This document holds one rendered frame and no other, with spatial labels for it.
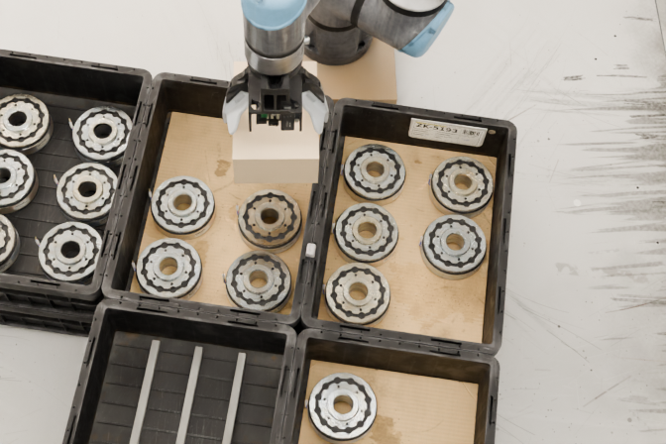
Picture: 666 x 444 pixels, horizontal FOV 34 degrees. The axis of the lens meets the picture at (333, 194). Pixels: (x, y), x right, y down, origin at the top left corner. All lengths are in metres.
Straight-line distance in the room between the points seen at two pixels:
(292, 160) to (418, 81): 0.62
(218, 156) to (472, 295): 0.48
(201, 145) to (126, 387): 0.43
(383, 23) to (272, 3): 0.66
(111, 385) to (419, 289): 0.50
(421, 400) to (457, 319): 0.15
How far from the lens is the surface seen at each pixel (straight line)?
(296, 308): 1.62
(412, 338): 1.62
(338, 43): 2.01
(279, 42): 1.30
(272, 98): 1.42
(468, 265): 1.74
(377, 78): 2.05
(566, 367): 1.89
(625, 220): 2.02
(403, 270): 1.76
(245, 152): 1.51
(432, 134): 1.82
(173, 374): 1.70
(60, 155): 1.88
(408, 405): 1.69
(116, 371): 1.72
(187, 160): 1.84
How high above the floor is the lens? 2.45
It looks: 64 degrees down
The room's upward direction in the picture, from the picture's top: 5 degrees clockwise
